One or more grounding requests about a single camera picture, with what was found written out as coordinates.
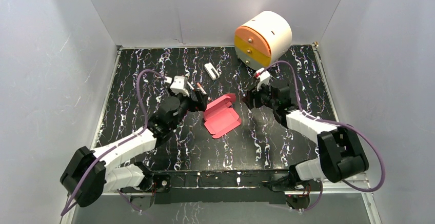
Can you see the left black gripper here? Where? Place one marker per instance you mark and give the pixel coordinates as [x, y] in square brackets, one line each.
[196, 98]

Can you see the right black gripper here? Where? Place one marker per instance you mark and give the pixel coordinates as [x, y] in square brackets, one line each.
[251, 95]

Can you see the pink paper box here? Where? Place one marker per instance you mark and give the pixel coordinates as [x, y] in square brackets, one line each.
[220, 117]

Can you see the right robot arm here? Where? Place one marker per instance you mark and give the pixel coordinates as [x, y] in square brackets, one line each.
[340, 151]

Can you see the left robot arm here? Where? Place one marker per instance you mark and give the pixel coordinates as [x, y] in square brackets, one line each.
[90, 173]

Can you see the orange capped white marker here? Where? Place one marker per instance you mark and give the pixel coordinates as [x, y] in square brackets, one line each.
[201, 88]

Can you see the white rectangular clip block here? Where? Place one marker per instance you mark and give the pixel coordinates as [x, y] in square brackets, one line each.
[212, 71]

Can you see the round white drawer cabinet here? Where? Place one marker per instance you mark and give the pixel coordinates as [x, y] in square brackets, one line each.
[262, 40]

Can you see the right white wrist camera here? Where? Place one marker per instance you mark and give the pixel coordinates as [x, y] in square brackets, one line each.
[263, 77]

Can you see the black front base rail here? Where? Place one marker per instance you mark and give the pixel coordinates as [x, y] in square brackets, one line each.
[222, 186]

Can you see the aluminium frame rail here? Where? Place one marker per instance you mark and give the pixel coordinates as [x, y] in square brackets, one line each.
[301, 199]

